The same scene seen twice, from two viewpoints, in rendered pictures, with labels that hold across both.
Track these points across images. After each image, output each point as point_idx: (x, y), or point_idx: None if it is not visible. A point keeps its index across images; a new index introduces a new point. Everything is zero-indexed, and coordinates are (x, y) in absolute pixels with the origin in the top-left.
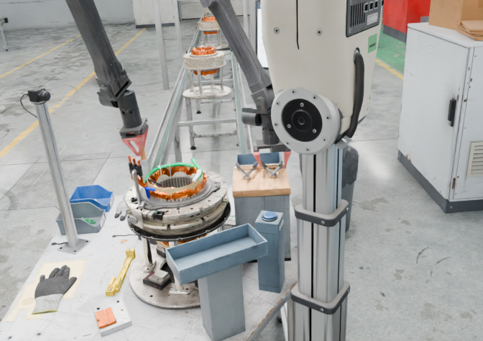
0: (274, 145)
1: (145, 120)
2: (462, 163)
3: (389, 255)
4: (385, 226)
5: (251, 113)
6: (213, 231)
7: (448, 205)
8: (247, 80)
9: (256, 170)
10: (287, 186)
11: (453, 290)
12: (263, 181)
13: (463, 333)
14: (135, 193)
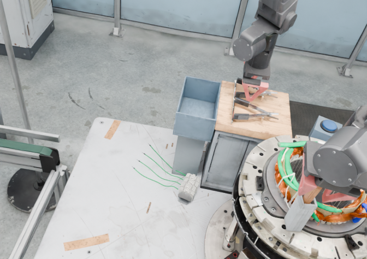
0: (270, 63)
1: (319, 143)
2: (27, 8)
3: (63, 120)
4: (18, 103)
5: (260, 41)
6: (188, 213)
7: (30, 52)
8: None
9: (236, 106)
10: (284, 94)
11: (126, 106)
12: (270, 108)
13: (169, 123)
14: (326, 243)
